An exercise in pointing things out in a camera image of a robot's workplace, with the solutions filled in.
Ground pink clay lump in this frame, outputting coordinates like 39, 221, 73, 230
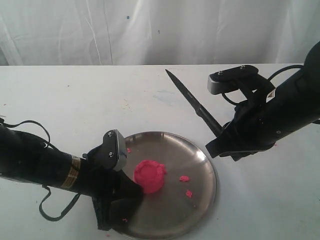
133, 159, 167, 194

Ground white backdrop curtain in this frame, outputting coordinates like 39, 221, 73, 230
0, 0, 320, 65

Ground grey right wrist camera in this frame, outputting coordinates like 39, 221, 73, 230
207, 65, 259, 95

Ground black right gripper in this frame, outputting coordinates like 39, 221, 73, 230
205, 94, 283, 162

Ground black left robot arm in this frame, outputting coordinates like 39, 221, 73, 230
0, 123, 144, 231

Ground black kitchen knife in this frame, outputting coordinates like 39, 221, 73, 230
165, 69, 222, 137

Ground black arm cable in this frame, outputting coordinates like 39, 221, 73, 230
0, 117, 81, 221
219, 64, 305, 105

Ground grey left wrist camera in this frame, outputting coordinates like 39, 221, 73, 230
101, 129, 127, 172

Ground round steel plate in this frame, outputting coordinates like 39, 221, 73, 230
113, 131, 217, 240

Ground pink crumb lower right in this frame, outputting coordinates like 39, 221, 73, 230
185, 190, 193, 198

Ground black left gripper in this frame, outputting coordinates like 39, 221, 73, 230
74, 147, 144, 231

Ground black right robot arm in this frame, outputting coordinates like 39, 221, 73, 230
205, 43, 320, 161

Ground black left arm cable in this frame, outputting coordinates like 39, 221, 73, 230
0, 117, 81, 221

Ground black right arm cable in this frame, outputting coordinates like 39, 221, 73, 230
219, 64, 305, 105

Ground pink crumb near knife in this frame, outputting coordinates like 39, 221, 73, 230
179, 175, 190, 182

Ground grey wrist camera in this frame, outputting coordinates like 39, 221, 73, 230
101, 129, 127, 172
207, 65, 259, 95

